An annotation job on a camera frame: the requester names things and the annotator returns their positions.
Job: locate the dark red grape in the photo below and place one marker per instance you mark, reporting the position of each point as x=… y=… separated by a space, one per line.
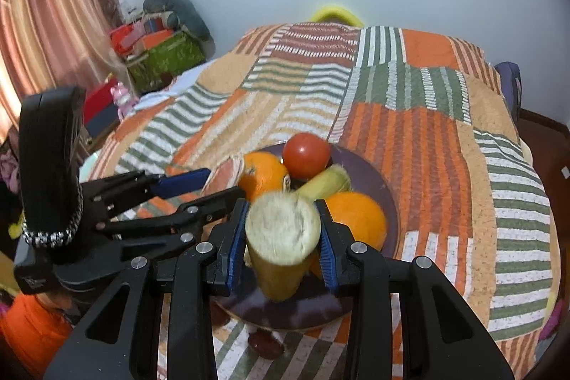
x=219 y=317
x=265 y=345

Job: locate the red tomato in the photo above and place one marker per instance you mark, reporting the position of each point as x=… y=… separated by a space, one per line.
x=305 y=155

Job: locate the red and blue box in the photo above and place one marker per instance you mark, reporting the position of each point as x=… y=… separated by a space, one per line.
x=100 y=113

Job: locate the grey plush cushion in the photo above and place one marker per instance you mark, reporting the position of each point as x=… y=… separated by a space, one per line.
x=187 y=15

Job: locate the striped patchwork bedspread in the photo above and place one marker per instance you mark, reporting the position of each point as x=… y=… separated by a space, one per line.
x=426 y=111

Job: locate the pink toy figure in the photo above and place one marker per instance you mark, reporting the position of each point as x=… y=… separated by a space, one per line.
x=123 y=99

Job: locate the orange red boxes stack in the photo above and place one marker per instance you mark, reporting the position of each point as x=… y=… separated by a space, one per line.
x=139 y=36

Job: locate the yellow headboard object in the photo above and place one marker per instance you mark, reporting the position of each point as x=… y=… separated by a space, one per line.
x=336 y=14

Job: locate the large orange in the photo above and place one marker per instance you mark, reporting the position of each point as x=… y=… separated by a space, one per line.
x=361 y=214

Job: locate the long yellow banana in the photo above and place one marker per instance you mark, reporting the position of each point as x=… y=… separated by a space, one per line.
x=335 y=179

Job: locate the purple ceramic plate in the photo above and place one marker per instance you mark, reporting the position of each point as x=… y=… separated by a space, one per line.
x=313 y=306

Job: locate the orange with sticker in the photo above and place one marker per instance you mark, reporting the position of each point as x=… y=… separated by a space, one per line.
x=262 y=173

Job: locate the striped pink curtain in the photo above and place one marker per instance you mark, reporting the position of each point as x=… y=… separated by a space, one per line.
x=47 y=44

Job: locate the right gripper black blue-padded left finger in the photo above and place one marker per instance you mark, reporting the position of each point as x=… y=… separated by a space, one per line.
x=118 y=337

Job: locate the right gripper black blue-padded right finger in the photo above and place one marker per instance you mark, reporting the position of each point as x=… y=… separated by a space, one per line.
x=442 y=336

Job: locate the green patterned box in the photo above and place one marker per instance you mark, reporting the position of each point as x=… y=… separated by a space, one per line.
x=155 y=68

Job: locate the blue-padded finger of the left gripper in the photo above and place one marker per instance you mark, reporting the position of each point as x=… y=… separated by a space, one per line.
x=183 y=183

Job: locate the cut yellow banana piece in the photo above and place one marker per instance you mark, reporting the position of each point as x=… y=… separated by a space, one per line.
x=282 y=231

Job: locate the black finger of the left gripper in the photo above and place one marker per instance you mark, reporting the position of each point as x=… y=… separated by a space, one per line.
x=206 y=210

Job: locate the blue bag beside bed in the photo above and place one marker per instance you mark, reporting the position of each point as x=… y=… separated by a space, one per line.
x=511 y=87

